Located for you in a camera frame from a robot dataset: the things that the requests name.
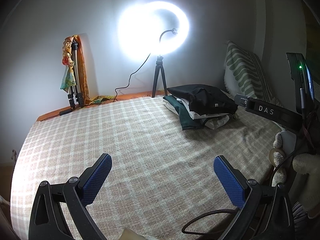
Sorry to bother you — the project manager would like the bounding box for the black t-shirt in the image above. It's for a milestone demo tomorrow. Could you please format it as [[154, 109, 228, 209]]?
[[168, 84, 238, 115]]

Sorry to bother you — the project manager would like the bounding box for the white gloved right hand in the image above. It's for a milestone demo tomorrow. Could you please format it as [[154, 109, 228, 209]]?
[[269, 131, 319, 219]]

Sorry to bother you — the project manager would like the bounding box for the green striped white pillow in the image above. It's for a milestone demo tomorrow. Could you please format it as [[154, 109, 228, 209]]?
[[224, 41, 281, 106]]

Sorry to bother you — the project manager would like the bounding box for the checkered beige bed blanket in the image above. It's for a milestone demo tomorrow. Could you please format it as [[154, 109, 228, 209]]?
[[10, 97, 280, 239]]

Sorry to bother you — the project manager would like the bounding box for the white folded garment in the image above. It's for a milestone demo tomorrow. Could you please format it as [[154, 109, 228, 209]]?
[[163, 100, 238, 130]]

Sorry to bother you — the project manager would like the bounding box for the black power adapter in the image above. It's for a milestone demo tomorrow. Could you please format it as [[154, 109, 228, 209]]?
[[59, 108, 73, 116]]

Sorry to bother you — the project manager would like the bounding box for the orange patterned bed sheet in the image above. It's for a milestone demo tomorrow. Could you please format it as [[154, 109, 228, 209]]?
[[36, 92, 156, 122]]

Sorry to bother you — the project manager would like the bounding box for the orange patterned hanging cloth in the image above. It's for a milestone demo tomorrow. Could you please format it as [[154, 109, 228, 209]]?
[[73, 35, 91, 106]]

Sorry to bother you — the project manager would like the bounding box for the dark green folded garment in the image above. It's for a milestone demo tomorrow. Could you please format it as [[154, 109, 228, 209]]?
[[163, 95, 204, 131]]

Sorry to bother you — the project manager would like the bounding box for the colourful floral scarf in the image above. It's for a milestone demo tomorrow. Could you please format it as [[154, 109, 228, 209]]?
[[60, 36, 76, 92]]

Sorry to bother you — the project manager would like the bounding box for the small black light tripod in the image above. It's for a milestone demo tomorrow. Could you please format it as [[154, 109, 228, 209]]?
[[151, 55, 169, 98]]

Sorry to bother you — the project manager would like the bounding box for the silver camera tripod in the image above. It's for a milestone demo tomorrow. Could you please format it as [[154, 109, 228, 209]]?
[[63, 37, 85, 110]]

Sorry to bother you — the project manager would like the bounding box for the black power cable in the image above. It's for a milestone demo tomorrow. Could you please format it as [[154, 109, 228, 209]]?
[[113, 52, 152, 103]]

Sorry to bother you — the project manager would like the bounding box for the white ring light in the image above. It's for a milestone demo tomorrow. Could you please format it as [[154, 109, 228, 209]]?
[[117, 1, 190, 62]]

